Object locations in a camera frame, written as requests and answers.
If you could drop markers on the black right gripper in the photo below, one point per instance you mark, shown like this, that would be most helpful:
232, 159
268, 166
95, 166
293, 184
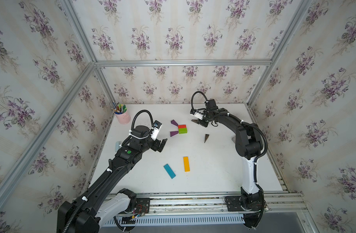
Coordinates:
204, 124

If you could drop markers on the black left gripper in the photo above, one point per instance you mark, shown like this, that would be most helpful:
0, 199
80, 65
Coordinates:
155, 146

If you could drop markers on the green rectangular block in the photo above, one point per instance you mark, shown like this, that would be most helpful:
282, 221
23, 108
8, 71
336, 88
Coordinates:
183, 130

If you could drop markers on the yellow long block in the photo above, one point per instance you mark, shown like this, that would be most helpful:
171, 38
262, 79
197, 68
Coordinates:
186, 164

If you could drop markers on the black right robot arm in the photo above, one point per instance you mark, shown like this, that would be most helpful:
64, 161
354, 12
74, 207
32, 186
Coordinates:
250, 144

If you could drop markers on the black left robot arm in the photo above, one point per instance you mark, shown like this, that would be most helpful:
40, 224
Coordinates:
90, 211

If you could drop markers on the teal long block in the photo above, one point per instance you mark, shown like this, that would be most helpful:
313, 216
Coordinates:
169, 171

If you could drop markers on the pink pen cup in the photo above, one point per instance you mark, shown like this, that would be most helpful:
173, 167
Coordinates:
123, 118

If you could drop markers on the coloured pens bunch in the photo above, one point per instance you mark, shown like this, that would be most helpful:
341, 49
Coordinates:
119, 109

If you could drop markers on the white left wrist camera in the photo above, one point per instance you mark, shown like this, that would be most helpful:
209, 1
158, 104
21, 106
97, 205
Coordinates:
155, 130

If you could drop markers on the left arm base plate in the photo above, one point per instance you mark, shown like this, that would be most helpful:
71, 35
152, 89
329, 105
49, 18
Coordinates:
138, 206

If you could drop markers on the aluminium mounting rail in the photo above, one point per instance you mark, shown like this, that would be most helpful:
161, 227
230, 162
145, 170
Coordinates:
197, 209

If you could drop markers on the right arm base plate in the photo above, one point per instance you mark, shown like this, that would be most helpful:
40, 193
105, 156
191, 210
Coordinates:
239, 204

